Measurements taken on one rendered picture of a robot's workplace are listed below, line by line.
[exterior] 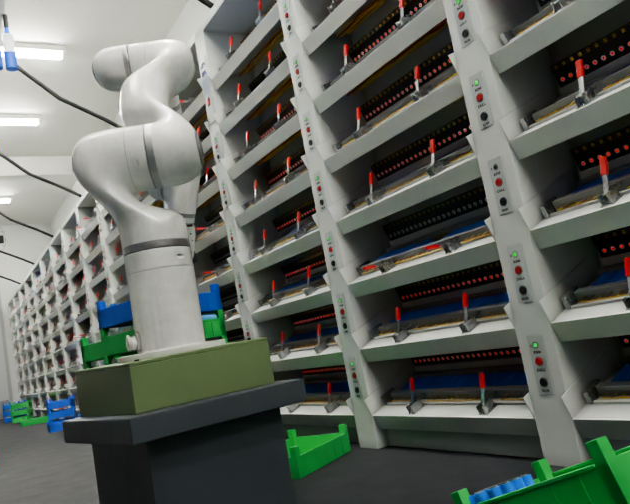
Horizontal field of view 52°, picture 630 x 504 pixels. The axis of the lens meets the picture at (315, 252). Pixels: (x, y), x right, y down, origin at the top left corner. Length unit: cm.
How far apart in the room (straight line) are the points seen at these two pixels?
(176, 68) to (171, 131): 33
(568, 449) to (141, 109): 108
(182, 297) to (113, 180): 24
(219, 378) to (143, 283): 21
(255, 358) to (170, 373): 16
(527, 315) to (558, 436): 25
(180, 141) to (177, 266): 22
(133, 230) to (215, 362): 27
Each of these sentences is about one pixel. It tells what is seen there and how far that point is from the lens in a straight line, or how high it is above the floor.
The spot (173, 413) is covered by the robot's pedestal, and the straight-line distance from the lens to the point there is 103.
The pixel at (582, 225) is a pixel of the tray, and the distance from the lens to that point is 134.
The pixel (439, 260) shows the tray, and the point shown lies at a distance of 161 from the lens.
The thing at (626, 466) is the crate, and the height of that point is 13.
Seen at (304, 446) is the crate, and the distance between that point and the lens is 208.
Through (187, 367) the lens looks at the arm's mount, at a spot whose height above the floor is 33.
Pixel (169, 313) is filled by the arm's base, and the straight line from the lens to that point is 115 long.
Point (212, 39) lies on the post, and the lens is 286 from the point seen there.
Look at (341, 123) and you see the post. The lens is 209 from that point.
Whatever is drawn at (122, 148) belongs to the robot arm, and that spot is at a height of 73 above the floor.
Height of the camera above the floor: 34
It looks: 7 degrees up
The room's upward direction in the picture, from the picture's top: 10 degrees counter-clockwise
